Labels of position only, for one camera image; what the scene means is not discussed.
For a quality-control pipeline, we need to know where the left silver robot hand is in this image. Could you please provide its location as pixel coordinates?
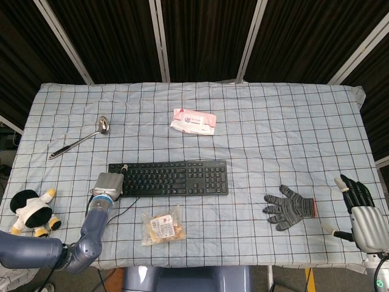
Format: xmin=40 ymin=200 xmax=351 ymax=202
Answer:
xmin=89 ymin=164 xmax=129 ymax=202

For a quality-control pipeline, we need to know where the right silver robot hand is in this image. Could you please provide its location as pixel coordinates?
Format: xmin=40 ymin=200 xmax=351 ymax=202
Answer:
xmin=322 ymin=174 xmax=384 ymax=253

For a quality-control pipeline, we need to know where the black computer keyboard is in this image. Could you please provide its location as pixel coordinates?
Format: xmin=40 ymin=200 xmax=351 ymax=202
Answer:
xmin=108 ymin=160 xmax=229 ymax=198

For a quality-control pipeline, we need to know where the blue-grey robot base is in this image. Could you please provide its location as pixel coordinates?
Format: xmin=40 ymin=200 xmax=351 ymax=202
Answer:
xmin=121 ymin=265 xmax=255 ymax=292

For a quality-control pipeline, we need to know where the steel soup ladle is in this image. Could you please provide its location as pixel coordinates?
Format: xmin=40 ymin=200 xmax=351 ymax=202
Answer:
xmin=47 ymin=116 xmax=111 ymax=161

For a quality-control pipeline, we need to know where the clear bag of snacks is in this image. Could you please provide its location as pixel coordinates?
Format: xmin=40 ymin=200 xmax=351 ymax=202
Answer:
xmin=141 ymin=204 xmax=186 ymax=246

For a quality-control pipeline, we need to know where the grey knitted work glove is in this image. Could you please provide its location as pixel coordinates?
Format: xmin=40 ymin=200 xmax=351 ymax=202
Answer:
xmin=263 ymin=184 xmax=318 ymax=231

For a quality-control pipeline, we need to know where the black and white plush toy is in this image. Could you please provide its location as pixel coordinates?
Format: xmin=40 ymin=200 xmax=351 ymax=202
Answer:
xmin=10 ymin=188 xmax=62 ymax=237

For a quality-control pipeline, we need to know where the blue checked tablecloth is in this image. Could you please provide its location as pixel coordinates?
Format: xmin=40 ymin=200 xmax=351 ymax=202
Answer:
xmin=0 ymin=80 xmax=389 ymax=271

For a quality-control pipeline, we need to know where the pink wet wipes pack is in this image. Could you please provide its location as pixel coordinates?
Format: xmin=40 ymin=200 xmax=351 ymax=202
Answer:
xmin=170 ymin=108 xmax=218 ymax=136

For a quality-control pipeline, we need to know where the black keyboard cable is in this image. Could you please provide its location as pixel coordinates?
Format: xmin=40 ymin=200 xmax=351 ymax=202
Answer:
xmin=108 ymin=196 xmax=141 ymax=223

